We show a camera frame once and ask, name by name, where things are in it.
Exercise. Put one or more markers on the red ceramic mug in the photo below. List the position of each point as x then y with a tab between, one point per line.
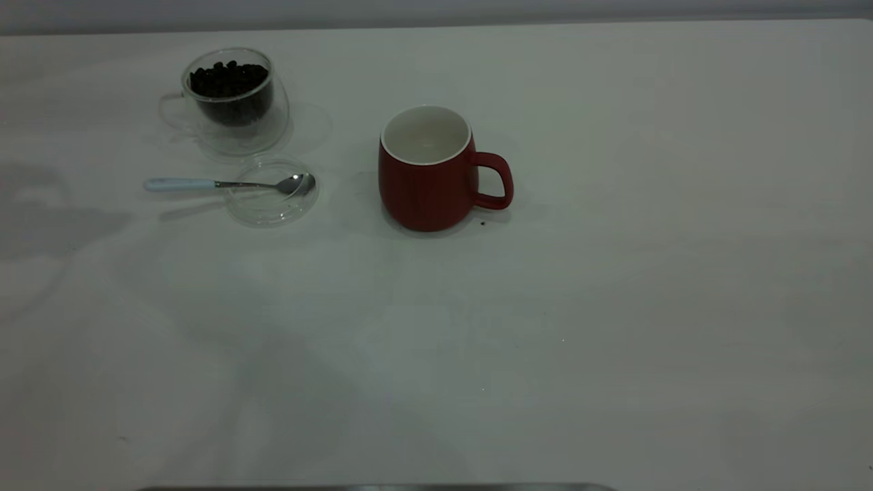
423	198

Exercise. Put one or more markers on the double-walled glass cup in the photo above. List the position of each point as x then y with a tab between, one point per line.
266	129

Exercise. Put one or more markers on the dark coffee bean pile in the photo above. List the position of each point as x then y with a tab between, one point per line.
228	85

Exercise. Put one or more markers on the clear round glass lid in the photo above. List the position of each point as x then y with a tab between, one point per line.
266	211

